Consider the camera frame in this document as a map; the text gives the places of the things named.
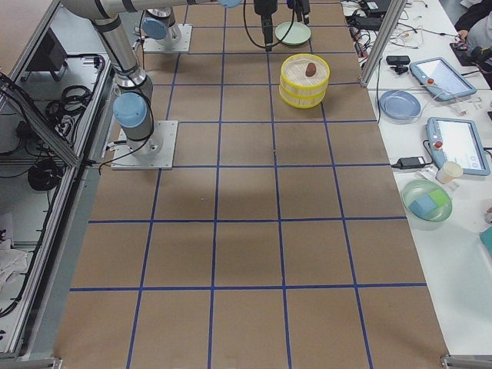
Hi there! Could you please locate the black webcam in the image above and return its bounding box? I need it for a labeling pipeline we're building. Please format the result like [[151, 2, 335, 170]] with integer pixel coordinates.
[[386, 55, 411, 75]]

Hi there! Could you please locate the paper cup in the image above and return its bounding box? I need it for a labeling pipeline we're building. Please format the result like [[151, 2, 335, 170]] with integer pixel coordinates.
[[435, 161, 464, 185]]

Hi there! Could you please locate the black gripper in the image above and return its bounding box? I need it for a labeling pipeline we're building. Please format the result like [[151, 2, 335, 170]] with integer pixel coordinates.
[[253, 0, 278, 52], [287, 0, 311, 24]]

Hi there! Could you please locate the blue plate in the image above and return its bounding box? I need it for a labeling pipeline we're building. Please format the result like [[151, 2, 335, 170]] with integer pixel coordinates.
[[379, 90, 421, 123]]

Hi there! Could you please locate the yellow steamer basket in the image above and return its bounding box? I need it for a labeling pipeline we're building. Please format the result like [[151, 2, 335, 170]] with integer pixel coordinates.
[[279, 86, 326, 109], [280, 53, 331, 96]]

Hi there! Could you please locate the near teach pendant tablet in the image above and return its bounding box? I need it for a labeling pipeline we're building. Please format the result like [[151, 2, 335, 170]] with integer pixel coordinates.
[[426, 117, 490, 176]]

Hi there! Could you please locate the black power adapter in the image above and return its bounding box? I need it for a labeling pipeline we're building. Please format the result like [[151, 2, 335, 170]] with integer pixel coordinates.
[[391, 156, 431, 170]]

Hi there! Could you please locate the teach pendant tablet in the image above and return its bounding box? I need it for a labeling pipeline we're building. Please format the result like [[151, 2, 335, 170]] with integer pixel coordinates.
[[409, 57, 477, 101], [426, 117, 490, 176]]

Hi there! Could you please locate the far teach pendant tablet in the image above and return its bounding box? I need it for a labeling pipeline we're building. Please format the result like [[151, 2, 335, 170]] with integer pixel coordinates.
[[409, 57, 477, 101]]

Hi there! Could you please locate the light green plate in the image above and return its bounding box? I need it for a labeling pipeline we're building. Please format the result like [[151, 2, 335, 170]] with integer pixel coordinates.
[[274, 22, 311, 45]]

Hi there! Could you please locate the aluminium frame post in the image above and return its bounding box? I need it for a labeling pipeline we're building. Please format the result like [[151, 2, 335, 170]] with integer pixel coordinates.
[[359, 0, 406, 87]]

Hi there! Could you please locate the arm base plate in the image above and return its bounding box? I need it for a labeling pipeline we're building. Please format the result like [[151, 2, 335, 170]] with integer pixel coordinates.
[[144, 24, 193, 54], [111, 121, 178, 170]]

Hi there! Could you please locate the green bowl with sponges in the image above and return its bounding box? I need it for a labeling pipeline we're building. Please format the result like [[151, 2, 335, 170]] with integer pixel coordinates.
[[401, 179, 453, 230]]

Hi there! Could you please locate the brown bun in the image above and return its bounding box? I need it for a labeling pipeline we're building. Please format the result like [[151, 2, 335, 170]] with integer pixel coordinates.
[[305, 62, 317, 78]]

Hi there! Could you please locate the brown gridded table mat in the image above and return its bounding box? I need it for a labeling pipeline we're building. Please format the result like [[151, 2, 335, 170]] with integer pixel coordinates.
[[54, 1, 446, 368]]

